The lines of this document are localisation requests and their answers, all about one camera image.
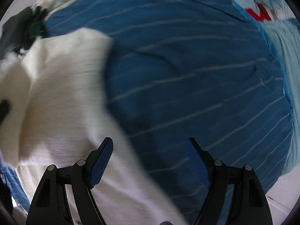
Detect white fluffy knit garment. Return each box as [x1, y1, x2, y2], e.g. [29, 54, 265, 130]
[1, 28, 186, 224]

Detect dark green black clothes pile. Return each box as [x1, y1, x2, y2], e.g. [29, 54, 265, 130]
[1, 6, 48, 59]

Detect light blue blanket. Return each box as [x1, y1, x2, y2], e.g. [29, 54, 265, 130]
[233, 0, 299, 175]

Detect blue striped bed sheet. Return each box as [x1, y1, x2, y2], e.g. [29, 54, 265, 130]
[1, 0, 294, 224]

